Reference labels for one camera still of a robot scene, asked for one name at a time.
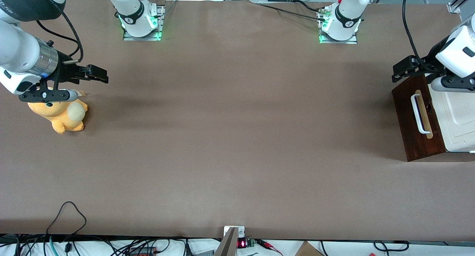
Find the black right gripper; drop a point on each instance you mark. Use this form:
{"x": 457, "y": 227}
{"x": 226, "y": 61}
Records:
{"x": 66, "y": 71}

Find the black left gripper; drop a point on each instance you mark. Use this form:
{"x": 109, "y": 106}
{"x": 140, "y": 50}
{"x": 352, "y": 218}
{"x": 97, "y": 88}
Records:
{"x": 429, "y": 61}

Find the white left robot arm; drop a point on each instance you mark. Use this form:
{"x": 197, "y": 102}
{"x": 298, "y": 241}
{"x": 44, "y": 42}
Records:
{"x": 456, "y": 48}

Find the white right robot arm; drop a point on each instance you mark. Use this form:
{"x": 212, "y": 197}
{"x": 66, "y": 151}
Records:
{"x": 18, "y": 52}

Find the plain dark wood drawer front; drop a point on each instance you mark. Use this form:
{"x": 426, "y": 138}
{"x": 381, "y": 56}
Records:
{"x": 402, "y": 107}

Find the orange plush toy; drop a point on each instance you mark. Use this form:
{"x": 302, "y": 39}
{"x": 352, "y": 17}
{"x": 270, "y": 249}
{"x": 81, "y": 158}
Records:
{"x": 59, "y": 117}

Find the orange black device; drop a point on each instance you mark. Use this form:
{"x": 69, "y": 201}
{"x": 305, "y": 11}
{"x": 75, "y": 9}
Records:
{"x": 143, "y": 251}

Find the brown cardboard piece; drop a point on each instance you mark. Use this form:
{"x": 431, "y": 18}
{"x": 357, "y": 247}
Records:
{"x": 308, "y": 249}

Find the aluminium profile bar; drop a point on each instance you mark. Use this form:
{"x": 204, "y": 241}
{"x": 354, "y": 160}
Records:
{"x": 226, "y": 245}

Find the red clip leads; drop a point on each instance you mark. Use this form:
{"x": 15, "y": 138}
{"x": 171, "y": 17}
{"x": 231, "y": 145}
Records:
{"x": 269, "y": 245}

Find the red digit display board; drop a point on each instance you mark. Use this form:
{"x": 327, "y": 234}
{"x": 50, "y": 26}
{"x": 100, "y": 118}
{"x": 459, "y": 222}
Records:
{"x": 245, "y": 243}

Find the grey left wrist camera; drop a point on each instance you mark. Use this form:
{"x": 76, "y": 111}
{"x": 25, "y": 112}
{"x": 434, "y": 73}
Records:
{"x": 445, "y": 84}

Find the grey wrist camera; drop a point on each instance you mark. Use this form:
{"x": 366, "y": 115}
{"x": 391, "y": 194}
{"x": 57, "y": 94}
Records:
{"x": 445, "y": 84}
{"x": 48, "y": 95}

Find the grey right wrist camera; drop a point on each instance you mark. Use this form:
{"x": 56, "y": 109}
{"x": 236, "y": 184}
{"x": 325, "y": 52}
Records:
{"x": 48, "y": 95}

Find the aluminium frame extrusion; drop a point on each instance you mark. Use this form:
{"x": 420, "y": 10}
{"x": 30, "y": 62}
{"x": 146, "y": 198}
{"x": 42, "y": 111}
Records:
{"x": 460, "y": 2}

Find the metal corner bracket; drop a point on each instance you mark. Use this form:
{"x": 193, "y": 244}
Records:
{"x": 241, "y": 232}

